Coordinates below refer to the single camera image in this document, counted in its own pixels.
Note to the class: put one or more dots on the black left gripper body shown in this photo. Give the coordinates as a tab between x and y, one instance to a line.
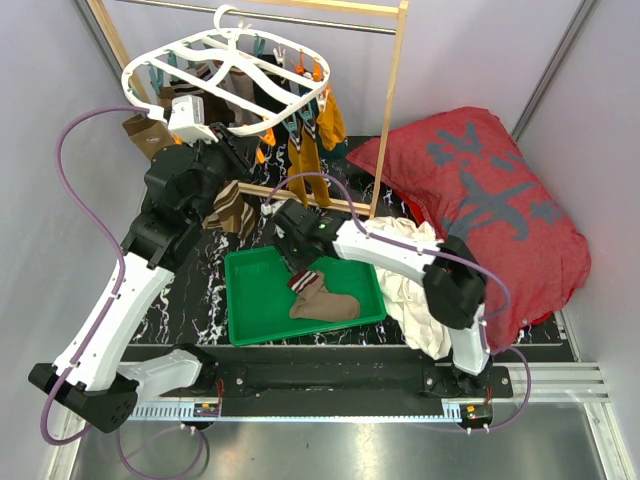
224	156

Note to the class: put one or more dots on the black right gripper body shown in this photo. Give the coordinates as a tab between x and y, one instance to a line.
292	252

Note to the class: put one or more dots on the orange clip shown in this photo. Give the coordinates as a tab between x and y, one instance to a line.
266	142

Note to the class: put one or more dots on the brown white striped sock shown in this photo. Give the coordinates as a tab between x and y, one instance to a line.
243	216

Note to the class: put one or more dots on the taupe sock maroon cuff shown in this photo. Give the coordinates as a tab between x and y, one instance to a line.
314	301

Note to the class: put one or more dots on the tan brown sock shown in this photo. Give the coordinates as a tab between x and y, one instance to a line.
148	135

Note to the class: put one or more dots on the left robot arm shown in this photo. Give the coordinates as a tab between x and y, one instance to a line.
88	378

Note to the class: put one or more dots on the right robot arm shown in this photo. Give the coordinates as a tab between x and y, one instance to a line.
454	287

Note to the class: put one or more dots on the yellow socks with striped cuffs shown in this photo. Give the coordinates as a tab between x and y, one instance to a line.
306	128

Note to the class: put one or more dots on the black striped sock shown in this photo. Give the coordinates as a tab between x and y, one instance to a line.
249	90

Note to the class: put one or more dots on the green plastic tray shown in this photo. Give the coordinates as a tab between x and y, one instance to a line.
259	300

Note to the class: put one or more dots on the white crumpled cloth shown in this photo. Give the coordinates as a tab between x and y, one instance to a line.
404	299

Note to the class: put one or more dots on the metal hanging rod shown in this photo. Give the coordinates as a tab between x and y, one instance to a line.
265	17

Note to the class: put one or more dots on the red pillow with blue pattern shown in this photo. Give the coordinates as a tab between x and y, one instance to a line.
464	174

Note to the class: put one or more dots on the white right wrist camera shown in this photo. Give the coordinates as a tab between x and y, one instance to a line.
268	210

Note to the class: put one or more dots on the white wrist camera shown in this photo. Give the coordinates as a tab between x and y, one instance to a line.
268	210
187	120

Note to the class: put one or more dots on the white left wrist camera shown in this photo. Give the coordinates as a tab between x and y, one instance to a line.
187	120

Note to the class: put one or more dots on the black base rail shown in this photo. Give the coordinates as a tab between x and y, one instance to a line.
328	384

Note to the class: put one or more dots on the wooden clothes rack frame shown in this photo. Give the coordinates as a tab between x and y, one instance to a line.
113	50

